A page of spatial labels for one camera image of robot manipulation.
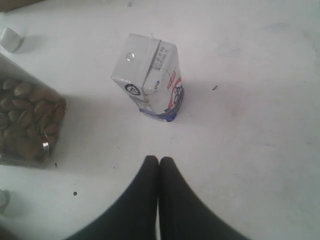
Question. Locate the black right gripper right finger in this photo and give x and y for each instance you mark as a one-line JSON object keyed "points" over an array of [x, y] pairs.
{"points": [[182, 215]]}

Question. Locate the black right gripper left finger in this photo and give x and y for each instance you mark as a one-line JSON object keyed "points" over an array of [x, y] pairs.
{"points": [[133, 215]]}

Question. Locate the almond jar yellow lid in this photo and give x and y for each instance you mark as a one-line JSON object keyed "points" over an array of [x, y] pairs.
{"points": [[31, 116]]}

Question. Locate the brown paper bag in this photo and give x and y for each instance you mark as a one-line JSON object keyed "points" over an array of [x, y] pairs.
{"points": [[8, 5]]}

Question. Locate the brown kraft pouch orange stripe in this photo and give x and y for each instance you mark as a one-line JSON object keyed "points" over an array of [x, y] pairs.
{"points": [[4, 200]]}

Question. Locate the white blue milk carton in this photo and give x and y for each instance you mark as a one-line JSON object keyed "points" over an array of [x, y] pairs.
{"points": [[148, 71]]}

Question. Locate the small white figurine by jar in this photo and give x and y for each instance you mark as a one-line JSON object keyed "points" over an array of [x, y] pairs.
{"points": [[10, 40]]}

